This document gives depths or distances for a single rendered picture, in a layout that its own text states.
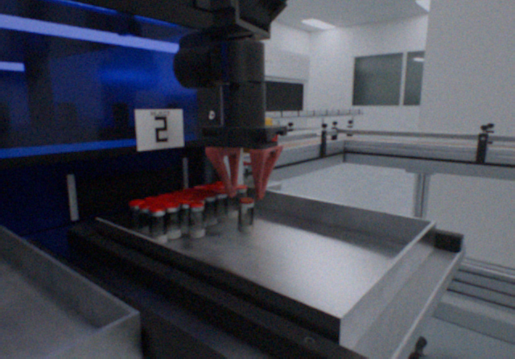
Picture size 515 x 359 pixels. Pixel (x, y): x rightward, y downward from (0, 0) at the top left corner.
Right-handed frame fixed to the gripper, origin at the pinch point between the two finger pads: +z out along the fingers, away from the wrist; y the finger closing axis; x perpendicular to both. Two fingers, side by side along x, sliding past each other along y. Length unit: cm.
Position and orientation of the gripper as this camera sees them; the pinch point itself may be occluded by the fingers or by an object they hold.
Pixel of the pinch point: (245, 191)
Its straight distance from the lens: 48.6
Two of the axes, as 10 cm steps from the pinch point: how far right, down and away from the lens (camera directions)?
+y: -9.1, -0.6, 4.2
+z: 0.1, 9.8, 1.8
